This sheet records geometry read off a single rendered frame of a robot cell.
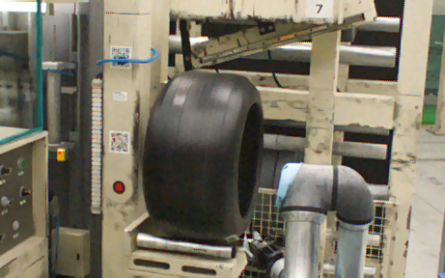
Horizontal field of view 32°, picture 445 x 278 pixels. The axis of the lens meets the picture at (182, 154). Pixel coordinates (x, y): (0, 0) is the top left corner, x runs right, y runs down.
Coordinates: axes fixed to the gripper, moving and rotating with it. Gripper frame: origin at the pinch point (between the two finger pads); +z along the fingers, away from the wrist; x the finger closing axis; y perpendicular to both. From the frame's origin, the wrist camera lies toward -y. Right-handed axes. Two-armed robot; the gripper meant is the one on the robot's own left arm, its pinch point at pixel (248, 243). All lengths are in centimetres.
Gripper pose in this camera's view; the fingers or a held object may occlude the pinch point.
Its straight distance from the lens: 237.2
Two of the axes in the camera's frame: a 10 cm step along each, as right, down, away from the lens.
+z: -4.0, -3.4, 8.5
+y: -2.4, -8.6, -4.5
